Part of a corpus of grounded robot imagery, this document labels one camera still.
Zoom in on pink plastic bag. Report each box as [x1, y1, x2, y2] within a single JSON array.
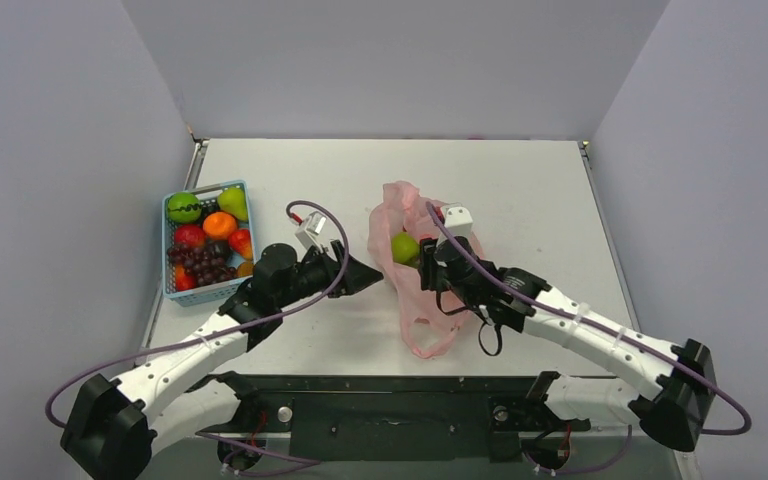
[[367, 181, 478, 359]]

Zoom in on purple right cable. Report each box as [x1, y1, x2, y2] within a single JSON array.
[[424, 201, 753, 477]]

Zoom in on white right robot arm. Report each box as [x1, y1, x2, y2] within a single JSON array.
[[419, 237, 716, 452]]

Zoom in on green fake pear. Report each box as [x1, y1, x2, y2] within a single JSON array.
[[217, 187, 249, 222]]

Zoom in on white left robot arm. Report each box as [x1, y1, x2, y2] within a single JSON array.
[[60, 241, 383, 479]]

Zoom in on small orange fake fruit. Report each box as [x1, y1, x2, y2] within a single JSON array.
[[236, 261, 254, 278]]

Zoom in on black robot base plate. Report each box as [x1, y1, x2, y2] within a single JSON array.
[[191, 372, 592, 462]]

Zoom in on red yellow fake mango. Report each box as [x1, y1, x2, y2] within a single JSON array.
[[227, 228, 254, 260]]

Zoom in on blue plastic basket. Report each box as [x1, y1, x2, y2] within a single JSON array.
[[161, 180, 260, 306]]

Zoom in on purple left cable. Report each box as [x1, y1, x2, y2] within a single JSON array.
[[44, 199, 351, 479]]

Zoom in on purple fake grapes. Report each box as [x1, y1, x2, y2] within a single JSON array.
[[166, 240, 237, 288]]

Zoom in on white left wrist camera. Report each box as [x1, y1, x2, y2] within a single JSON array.
[[295, 211, 327, 253]]

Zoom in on purple cable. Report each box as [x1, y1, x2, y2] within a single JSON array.
[[424, 201, 753, 477], [44, 199, 351, 479]]

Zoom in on green fake fruit in bag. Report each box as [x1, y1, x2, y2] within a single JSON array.
[[391, 232, 420, 266]]

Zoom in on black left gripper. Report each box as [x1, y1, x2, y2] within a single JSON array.
[[276, 240, 382, 309]]

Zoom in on red fake strawberry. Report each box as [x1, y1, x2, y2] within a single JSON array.
[[173, 264, 197, 292]]

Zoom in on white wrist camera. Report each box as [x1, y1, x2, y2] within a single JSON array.
[[437, 203, 473, 240], [295, 211, 327, 253]]

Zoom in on orange fake orange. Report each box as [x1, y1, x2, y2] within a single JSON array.
[[202, 211, 238, 241]]

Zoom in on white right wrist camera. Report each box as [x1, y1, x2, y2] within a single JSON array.
[[437, 203, 473, 240]]

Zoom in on red fake apple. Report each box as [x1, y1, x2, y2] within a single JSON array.
[[173, 224, 207, 248]]

